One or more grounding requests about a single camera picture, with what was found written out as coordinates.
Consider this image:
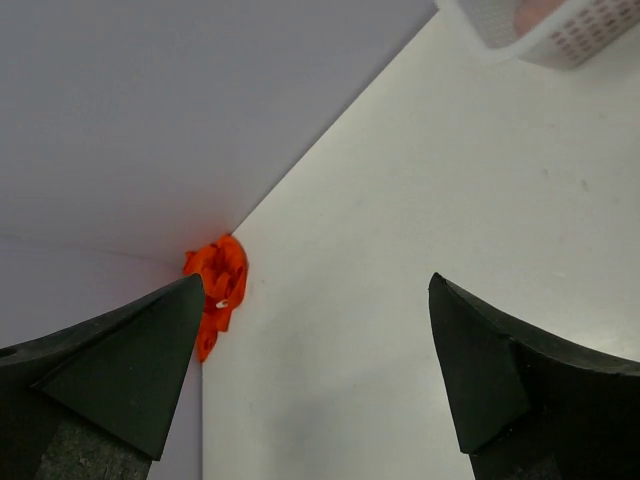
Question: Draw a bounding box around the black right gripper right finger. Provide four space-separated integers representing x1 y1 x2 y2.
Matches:
428 274 639 479

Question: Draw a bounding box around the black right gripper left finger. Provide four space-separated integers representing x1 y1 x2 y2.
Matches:
1 275 205 479

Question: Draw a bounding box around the crumpled orange t shirt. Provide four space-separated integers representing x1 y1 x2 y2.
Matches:
183 234 249 363

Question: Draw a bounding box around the white plastic basket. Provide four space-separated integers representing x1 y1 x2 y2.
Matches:
436 0 639 70

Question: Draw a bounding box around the rolled pink t shirt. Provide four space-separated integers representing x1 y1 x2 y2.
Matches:
513 0 564 36

